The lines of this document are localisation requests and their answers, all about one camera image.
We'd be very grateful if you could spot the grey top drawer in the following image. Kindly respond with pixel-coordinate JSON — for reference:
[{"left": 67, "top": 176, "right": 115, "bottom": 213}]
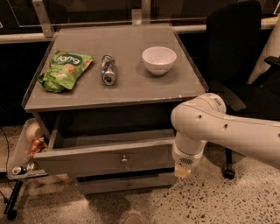
[{"left": 33, "top": 129, "right": 177, "bottom": 178}]

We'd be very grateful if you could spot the grey drawer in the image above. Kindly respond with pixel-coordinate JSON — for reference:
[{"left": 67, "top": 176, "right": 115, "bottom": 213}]
[
  {"left": 33, "top": 129, "right": 177, "bottom": 178},
  {"left": 76, "top": 172, "right": 177, "bottom": 194}
]

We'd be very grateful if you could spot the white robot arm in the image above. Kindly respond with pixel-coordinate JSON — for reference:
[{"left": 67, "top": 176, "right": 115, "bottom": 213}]
[{"left": 171, "top": 93, "right": 280, "bottom": 178}]

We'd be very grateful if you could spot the grey bottom drawer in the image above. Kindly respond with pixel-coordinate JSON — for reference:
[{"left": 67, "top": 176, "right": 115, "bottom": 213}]
[{"left": 76, "top": 172, "right": 177, "bottom": 194}]

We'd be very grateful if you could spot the grey drawer cabinet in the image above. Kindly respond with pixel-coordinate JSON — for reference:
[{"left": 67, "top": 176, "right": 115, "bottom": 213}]
[{"left": 24, "top": 24, "right": 207, "bottom": 183}]

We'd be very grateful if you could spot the white bowl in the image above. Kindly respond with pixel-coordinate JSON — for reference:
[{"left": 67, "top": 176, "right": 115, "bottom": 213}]
[{"left": 142, "top": 46, "right": 177, "bottom": 75}]

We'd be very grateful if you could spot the crushed soda can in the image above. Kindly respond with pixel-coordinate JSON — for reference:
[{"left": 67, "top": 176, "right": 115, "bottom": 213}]
[{"left": 101, "top": 54, "right": 116, "bottom": 86}]

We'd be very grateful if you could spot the red soda can in bin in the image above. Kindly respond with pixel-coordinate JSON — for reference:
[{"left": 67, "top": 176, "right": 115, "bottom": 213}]
[{"left": 27, "top": 139, "right": 46, "bottom": 158}]

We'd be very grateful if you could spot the black office chair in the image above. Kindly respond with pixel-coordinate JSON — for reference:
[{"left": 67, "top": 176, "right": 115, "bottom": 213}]
[{"left": 200, "top": 0, "right": 280, "bottom": 180}]

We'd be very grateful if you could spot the white cup in bin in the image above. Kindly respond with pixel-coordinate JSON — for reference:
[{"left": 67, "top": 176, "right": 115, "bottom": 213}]
[{"left": 25, "top": 122, "right": 43, "bottom": 142}]

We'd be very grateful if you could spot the clear plastic side bin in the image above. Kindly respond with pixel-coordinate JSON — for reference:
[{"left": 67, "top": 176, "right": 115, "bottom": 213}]
[{"left": 7, "top": 118, "right": 47, "bottom": 179}]

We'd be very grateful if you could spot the green snack bag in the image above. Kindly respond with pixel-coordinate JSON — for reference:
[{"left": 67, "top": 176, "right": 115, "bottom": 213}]
[{"left": 38, "top": 51, "right": 94, "bottom": 93}]

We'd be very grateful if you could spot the dark soda can in bin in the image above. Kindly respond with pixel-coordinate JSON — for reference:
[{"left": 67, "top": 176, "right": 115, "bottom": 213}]
[{"left": 11, "top": 166, "right": 27, "bottom": 176}]

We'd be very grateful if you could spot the black stand leg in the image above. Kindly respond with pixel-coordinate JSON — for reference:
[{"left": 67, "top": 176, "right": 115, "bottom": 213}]
[{"left": 3, "top": 180, "right": 23, "bottom": 221}]

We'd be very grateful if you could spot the metal railing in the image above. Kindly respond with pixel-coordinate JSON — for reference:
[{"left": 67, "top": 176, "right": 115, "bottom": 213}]
[{"left": 0, "top": 0, "right": 280, "bottom": 45}]

